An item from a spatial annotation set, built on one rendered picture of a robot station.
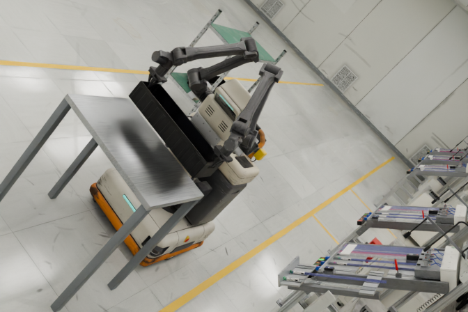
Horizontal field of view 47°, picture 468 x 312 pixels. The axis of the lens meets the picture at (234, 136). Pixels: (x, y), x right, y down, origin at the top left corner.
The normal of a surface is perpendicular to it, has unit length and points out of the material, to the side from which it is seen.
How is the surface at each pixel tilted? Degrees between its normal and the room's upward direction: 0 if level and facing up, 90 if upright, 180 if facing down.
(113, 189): 90
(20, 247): 0
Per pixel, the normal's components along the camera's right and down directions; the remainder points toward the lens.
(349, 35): -0.42, 0.07
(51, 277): 0.64, -0.69
